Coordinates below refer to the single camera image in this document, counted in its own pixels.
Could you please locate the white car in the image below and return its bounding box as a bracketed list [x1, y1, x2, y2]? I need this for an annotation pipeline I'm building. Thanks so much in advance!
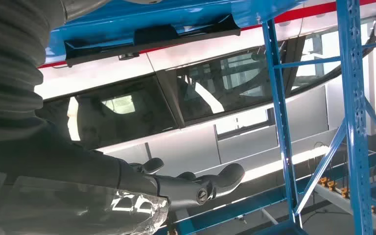
[34, 0, 376, 182]

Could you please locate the blue metal shelf rack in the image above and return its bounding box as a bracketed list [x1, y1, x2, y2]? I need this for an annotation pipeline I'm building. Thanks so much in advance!
[45, 0, 376, 235]

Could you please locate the ceiling light strip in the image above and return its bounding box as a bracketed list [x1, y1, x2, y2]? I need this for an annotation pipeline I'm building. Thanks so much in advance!
[239, 145, 330, 183]

